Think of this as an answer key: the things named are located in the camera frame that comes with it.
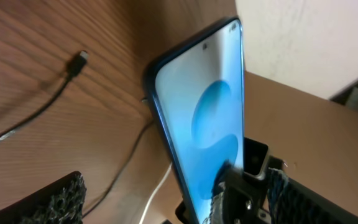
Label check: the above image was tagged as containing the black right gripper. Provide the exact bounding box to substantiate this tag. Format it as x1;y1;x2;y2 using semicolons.
175;157;285;224

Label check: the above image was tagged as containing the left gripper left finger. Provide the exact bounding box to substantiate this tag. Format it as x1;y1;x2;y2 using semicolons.
0;171;86;224

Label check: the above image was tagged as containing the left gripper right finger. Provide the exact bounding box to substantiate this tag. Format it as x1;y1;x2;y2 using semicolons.
267;168;358;224

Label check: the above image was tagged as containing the blue Galaxy smartphone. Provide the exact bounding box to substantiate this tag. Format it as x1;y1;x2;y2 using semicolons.
143;17;244;223

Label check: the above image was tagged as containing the white power strip cord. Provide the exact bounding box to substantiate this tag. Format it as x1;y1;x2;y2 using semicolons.
138;161;173;224

